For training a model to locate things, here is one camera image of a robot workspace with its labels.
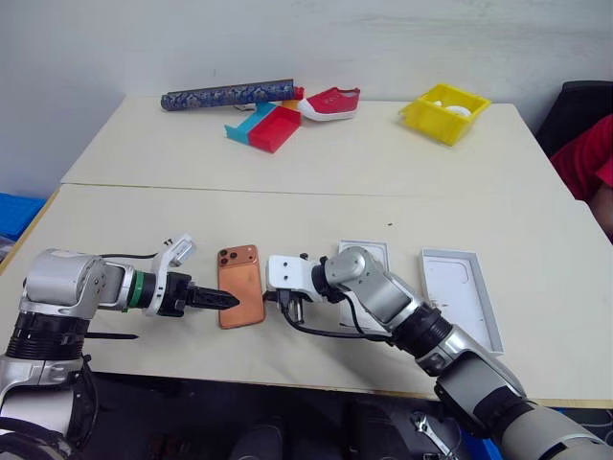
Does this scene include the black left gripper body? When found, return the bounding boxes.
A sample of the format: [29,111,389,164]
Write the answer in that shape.
[157,271,196,318]

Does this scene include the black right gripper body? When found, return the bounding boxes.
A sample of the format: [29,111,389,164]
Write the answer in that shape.
[265,287,312,321]

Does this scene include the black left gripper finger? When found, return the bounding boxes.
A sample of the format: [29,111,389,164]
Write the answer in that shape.
[190,295,237,311]
[190,286,240,304]

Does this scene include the orange smartphone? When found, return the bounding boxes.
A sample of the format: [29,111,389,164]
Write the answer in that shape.
[216,243,267,331]

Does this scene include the white phone box base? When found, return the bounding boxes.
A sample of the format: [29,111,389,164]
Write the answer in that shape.
[336,239,391,333]

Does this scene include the white phone box lid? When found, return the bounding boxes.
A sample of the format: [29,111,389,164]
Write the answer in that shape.
[418,246,506,357]

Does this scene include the blue plastic box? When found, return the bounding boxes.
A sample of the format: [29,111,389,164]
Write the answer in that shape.
[460,436,503,460]

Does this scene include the red plastic tray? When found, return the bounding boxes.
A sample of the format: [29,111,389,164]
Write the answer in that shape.
[246,105,304,155]

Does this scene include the teal plastic tray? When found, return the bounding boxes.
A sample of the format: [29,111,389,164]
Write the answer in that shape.
[223,101,279,146]

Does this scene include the silver wrench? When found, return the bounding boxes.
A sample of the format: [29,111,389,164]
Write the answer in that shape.
[412,410,457,460]

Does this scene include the blue plastic crate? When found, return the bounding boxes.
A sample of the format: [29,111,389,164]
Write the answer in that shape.
[0,192,48,240]

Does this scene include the blue patterned tube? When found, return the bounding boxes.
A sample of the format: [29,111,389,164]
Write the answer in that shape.
[159,77,296,114]

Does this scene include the red and white shoe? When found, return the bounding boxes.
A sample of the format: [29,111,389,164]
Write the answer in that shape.
[297,86,362,123]

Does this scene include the yellow plastic bin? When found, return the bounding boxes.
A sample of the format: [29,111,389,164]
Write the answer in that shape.
[398,82,494,147]

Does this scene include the white object in bin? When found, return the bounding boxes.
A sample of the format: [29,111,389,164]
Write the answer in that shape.
[432,97,474,118]

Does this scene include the person in red shirt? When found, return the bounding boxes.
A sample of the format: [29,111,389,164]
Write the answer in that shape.
[549,113,613,242]

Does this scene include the black chair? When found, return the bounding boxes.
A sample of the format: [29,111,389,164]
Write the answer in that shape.
[534,80,613,158]

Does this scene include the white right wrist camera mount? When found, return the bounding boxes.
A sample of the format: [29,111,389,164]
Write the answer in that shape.
[264,253,318,305]

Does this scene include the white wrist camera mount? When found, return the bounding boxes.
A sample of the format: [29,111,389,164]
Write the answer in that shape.
[264,253,318,305]
[142,233,199,318]

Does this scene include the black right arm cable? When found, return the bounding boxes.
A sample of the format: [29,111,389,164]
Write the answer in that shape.
[281,287,399,343]

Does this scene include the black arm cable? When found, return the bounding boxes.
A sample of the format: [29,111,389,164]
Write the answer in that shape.
[281,287,399,343]
[102,251,161,263]

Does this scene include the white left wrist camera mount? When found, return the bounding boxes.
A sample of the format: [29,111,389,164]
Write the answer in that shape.
[142,233,199,318]

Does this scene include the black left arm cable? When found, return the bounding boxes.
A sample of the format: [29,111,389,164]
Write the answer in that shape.
[102,251,161,263]

